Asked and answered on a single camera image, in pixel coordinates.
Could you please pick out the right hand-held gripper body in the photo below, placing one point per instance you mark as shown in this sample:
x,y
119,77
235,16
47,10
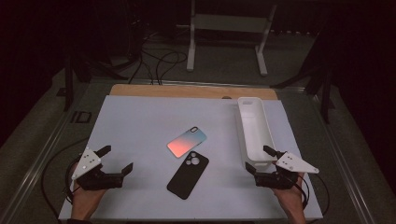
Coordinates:
x,y
275,179

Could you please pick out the black phone case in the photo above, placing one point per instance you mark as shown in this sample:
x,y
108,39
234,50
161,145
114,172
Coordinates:
x,y
186,178

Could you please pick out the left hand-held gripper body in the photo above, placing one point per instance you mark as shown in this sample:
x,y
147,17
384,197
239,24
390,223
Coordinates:
x,y
93,180

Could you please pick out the metal floor rail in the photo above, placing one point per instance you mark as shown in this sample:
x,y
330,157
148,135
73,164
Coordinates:
x,y
34,168
345,174

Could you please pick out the white metal stand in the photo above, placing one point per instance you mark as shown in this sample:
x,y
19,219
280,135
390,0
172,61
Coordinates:
x,y
230,23

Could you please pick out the pink and blue phone case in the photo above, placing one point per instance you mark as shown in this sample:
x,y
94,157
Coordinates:
x,y
186,142

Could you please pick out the black tripod stand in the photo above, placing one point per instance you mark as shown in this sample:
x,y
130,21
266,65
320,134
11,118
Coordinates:
x,y
326,99
68,87

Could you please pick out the white plastic bin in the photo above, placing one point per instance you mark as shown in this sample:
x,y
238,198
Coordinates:
x,y
256,130

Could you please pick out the white table mat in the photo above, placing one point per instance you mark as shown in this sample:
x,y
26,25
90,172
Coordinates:
x,y
140,124

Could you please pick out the person's left hand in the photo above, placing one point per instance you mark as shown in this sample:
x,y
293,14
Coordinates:
x,y
85,200

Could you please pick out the person's right hand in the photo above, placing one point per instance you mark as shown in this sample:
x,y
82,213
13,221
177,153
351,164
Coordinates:
x,y
291,199

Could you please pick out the black floor bracket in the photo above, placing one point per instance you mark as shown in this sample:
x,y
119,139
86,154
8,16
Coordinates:
x,y
81,117

